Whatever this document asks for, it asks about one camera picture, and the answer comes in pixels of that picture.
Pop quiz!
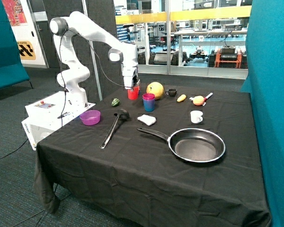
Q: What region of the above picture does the red white marker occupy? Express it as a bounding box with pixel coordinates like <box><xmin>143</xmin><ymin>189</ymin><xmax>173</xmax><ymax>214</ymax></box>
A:
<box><xmin>203</xmin><ymin>93</ymin><xmax>213</xmax><ymax>106</ymax></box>

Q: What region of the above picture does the orange-red plastic cup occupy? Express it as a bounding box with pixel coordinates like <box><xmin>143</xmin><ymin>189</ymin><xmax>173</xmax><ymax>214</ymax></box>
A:
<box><xmin>127</xmin><ymin>86</ymin><xmax>140</xmax><ymax>100</ymax></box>

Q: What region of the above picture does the white mug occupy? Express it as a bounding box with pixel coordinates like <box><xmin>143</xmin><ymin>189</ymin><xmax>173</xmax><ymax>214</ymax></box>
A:
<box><xmin>190</xmin><ymin>110</ymin><xmax>203</xmax><ymax>124</ymax></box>

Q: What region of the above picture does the pink plastic cup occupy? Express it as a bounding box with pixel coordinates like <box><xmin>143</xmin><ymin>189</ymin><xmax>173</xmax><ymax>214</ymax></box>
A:
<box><xmin>142</xmin><ymin>93</ymin><xmax>155</xmax><ymax>100</ymax></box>

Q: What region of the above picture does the teal partition panel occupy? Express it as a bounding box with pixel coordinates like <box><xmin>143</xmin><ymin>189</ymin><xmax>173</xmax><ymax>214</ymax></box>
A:
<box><xmin>242</xmin><ymin>0</ymin><xmax>284</xmax><ymax>227</ymax></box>

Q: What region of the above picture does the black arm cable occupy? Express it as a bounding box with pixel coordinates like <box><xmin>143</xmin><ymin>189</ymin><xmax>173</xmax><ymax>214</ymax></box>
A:
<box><xmin>58</xmin><ymin>28</ymin><xmax>131</xmax><ymax>128</ymax></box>

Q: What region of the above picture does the black ladle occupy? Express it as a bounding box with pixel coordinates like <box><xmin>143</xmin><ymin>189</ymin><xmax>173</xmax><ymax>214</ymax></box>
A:
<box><xmin>100</xmin><ymin>109</ymin><xmax>130</xmax><ymax>149</ymax></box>

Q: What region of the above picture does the white robot control box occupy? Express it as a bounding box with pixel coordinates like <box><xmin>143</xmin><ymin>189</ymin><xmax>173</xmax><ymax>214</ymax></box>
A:
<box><xmin>22</xmin><ymin>91</ymin><xmax>95</xmax><ymax>150</ymax></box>

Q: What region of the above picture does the purple plastic bowl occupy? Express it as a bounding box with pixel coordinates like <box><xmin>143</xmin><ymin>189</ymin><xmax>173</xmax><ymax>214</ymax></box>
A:
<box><xmin>80</xmin><ymin>110</ymin><xmax>101</xmax><ymax>126</ymax></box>

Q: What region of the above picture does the green toy pepper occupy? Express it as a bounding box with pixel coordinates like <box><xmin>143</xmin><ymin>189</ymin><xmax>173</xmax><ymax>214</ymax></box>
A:
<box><xmin>111</xmin><ymin>98</ymin><xmax>120</xmax><ymax>107</ymax></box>

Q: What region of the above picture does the black tablecloth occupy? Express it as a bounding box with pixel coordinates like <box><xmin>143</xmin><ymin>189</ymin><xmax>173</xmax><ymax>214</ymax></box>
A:
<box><xmin>34</xmin><ymin>88</ymin><xmax>272</xmax><ymax>227</ymax></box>

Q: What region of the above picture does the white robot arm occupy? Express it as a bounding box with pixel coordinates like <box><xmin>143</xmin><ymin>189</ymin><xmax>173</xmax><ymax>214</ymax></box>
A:
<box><xmin>50</xmin><ymin>11</ymin><xmax>140</xmax><ymax>107</ymax></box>

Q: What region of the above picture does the black frying pan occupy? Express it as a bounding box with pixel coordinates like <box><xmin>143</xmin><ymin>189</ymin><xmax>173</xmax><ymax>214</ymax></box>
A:
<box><xmin>137</xmin><ymin>128</ymin><xmax>226</xmax><ymax>163</ymax></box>

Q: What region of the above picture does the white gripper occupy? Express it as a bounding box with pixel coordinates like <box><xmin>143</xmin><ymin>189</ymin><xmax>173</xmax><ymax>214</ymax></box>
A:
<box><xmin>122</xmin><ymin>67</ymin><xmax>140</xmax><ymax>89</ymax></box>

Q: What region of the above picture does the yellow melon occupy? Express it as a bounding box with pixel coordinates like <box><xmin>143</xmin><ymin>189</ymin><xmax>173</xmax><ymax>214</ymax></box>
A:
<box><xmin>146</xmin><ymin>82</ymin><xmax>164</xmax><ymax>100</ymax></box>

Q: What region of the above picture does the black coffee cup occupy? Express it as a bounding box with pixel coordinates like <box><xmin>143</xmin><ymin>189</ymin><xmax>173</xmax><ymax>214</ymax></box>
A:
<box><xmin>165</xmin><ymin>88</ymin><xmax>177</xmax><ymax>97</ymax></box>

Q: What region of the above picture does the white folded cloth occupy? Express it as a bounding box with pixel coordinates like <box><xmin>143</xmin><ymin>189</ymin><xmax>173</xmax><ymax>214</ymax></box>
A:
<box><xmin>137</xmin><ymin>114</ymin><xmax>157</xmax><ymax>126</ymax></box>

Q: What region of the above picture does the blue plastic cup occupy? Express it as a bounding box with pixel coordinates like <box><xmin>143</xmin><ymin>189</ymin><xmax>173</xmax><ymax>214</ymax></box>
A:
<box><xmin>143</xmin><ymin>99</ymin><xmax>155</xmax><ymax>112</ymax></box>

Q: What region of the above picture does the orange toy fruit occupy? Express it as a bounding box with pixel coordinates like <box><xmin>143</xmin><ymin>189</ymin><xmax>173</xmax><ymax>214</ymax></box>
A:
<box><xmin>189</xmin><ymin>96</ymin><xmax>205</xmax><ymax>106</ymax></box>

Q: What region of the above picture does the teal sofa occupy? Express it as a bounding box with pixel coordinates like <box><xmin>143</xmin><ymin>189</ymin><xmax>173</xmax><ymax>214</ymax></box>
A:
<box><xmin>0</xmin><ymin>1</ymin><xmax>30</xmax><ymax>89</ymax></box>

